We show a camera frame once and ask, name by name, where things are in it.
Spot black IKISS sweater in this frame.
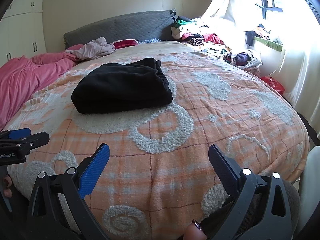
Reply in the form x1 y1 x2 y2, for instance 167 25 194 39
71 58 173 114

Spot pile of colourful clothes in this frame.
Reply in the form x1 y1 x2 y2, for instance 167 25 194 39
171 16 263 73

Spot left hand, painted nails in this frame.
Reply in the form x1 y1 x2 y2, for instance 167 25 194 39
3 176 12 198

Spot right hand, painted nails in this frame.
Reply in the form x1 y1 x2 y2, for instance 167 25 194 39
183 219 207 240

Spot pink duvet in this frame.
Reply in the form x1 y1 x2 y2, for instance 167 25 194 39
1 51 80 128

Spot orange white patterned blanket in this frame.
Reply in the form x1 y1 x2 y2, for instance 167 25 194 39
7 41 310 239

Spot red plastic bag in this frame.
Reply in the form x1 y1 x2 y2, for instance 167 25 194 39
260 76 285 95

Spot cream wardrobe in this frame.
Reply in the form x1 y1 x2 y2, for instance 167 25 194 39
1 0 47 65

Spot mauve crumpled garment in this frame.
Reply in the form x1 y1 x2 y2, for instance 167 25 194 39
66 37 116 61

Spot white box with green edge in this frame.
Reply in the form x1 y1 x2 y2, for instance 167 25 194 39
246 31 283 76

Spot red cloth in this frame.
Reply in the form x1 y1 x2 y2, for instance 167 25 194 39
112 39 138 49

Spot grey quilted headboard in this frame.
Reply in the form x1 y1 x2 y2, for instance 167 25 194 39
63 8 176 49

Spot white curtain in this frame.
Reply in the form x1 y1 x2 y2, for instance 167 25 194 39
202 0 319 131

